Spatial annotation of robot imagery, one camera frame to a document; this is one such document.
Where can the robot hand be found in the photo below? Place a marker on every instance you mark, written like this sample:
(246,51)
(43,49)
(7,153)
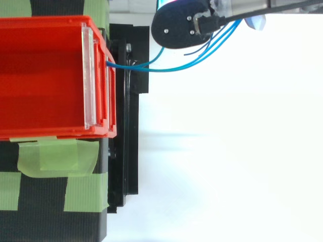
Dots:
(176,27)

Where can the red bin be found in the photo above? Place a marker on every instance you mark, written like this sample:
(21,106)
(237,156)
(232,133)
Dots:
(43,75)
(112,100)

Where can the black stand with green tape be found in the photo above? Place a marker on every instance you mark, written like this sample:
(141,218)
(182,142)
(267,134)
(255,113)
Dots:
(83,196)

